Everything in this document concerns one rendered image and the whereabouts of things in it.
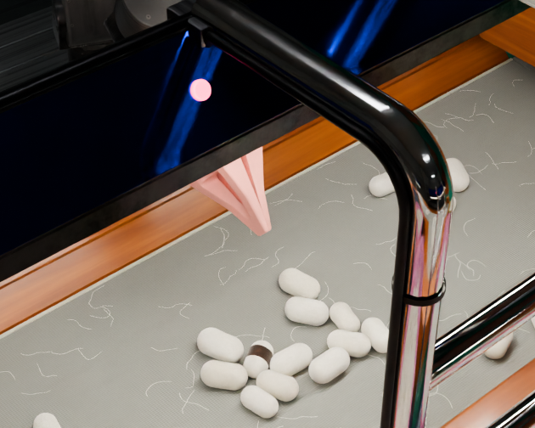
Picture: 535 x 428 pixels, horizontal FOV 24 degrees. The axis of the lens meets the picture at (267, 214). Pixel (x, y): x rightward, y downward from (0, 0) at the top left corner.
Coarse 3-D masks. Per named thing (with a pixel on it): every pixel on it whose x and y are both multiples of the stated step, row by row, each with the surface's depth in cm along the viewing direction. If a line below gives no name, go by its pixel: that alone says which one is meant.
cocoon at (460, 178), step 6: (450, 162) 111; (456, 162) 111; (450, 168) 110; (456, 168) 110; (462, 168) 110; (456, 174) 110; (462, 174) 110; (456, 180) 110; (462, 180) 110; (468, 180) 110; (456, 186) 110; (462, 186) 110
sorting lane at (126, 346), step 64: (512, 64) 127; (448, 128) 118; (512, 128) 118; (320, 192) 111; (512, 192) 111; (192, 256) 104; (256, 256) 104; (320, 256) 104; (384, 256) 104; (448, 256) 104; (512, 256) 104; (64, 320) 99; (128, 320) 99; (192, 320) 99; (256, 320) 99; (384, 320) 99; (448, 320) 99; (0, 384) 94; (64, 384) 94; (128, 384) 94; (192, 384) 94; (320, 384) 94; (448, 384) 94
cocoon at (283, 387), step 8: (264, 376) 92; (272, 376) 92; (280, 376) 92; (288, 376) 92; (256, 384) 92; (264, 384) 92; (272, 384) 91; (280, 384) 91; (288, 384) 91; (296, 384) 92; (272, 392) 91; (280, 392) 91; (288, 392) 91; (296, 392) 91; (288, 400) 91
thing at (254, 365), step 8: (256, 344) 94; (264, 344) 94; (272, 352) 94; (248, 360) 93; (256, 360) 93; (264, 360) 93; (248, 368) 93; (256, 368) 93; (264, 368) 93; (256, 376) 93
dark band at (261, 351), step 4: (252, 348) 94; (256, 348) 94; (260, 348) 94; (264, 348) 94; (248, 352) 94; (252, 352) 93; (256, 352) 93; (260, 352) 93; (264, 352) 94; (268, 352) 94; (260, 356) 93; (264, 356) 93; (268, 356) 94; (272, 356) 94; (244, 360) 94; (268, 360) 94; (268, 364) 94; (268, 368) 94
